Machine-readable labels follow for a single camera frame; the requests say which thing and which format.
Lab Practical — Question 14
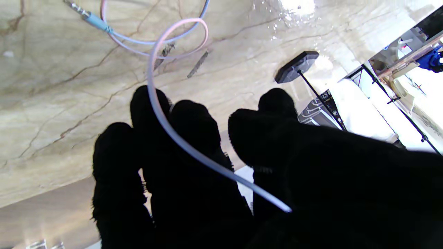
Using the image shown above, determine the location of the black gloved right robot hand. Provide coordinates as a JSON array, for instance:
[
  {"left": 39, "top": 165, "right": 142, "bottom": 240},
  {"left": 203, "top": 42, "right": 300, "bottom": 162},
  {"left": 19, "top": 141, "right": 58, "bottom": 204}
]
[{"left": 91, "top": 85, "right": 443, "bottom": 249}]

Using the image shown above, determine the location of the black T-bar rack hexagon base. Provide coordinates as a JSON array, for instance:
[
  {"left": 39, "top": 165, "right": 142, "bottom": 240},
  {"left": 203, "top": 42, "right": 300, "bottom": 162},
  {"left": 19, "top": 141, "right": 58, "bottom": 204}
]
[{"left": 274, "top": 51, "right": 347, "bottom": 132}]

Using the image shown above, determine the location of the thin white cable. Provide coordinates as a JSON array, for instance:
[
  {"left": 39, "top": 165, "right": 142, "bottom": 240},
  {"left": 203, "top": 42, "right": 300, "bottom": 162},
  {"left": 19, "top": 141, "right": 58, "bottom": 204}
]
[{"left": 63, "top": 0, "right": 293, "bottom": 213}]

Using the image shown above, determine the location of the dark grey office chair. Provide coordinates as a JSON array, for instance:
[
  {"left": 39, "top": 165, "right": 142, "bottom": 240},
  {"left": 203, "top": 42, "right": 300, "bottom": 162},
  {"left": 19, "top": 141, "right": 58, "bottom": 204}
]
[{"left": 298, "top": 89, "right": 344, "bottom": 130}]

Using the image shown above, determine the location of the black background tripod stand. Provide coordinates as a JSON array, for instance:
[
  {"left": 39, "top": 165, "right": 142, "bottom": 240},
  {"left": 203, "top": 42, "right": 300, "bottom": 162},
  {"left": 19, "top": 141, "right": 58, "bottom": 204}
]
[{"left": 345, "top": 63, "right": 443, "bottom": 155}]

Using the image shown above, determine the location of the brown wooden conference table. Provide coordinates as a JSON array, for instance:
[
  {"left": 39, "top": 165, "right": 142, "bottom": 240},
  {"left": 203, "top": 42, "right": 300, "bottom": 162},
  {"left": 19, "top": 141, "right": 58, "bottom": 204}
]
[{"left": 0, "top": 175, "right": 153, "bottom": 249}]

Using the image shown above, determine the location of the blue background object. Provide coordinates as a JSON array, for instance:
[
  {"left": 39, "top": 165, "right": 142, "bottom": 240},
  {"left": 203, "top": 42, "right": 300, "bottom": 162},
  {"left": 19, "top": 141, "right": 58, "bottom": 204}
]
[{"left": 415, "top": 44, "right": 443, "bottom": 74}]

